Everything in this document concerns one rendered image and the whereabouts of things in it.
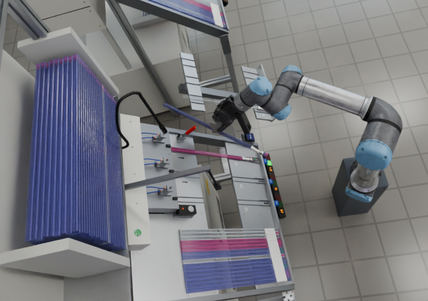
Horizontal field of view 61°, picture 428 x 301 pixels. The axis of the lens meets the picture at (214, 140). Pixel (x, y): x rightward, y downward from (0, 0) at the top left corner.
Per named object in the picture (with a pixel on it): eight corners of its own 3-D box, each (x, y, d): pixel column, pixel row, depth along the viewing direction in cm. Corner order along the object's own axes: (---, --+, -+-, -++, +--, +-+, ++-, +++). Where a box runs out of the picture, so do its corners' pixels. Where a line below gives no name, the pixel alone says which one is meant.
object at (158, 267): (187, 141, 165) (193, 136, 161) (211, 296, 135) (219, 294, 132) (117, 131, 146) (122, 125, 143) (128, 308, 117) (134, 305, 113)
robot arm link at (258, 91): (273, 97, 132) (255, 83, 130) (254, 111, 140) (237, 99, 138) (276, 83, 137) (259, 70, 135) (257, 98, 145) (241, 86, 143)
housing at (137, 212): (125, 133, 149) (139, 116, 140) (134, 254, 127) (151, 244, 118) (106, 131, 145) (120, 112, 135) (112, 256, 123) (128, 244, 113)
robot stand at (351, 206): (359, 186, 236) (378, 153, 187) (367, 212, 228) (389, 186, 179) (331, 189, 238) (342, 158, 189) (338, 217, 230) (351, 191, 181)
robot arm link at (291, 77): (415, 100, 127) (285, 58, 142) (406, 126, 124) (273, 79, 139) (404, 116, 138) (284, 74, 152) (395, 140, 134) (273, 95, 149)
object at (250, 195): (251, 149, 184) (256, 146, 182) (286, 286, 154) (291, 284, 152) (221, 144, 173) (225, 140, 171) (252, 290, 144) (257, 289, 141)
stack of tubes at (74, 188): (116, 101, 126) (76, 52, 102) (126, 250, 103) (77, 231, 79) (83, 110, 127) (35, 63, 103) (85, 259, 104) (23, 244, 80)
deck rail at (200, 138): (249, 147, 188) (257, 142, 183) (250, 151, 187) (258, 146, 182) (116, 127, 147) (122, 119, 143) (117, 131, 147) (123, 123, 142)
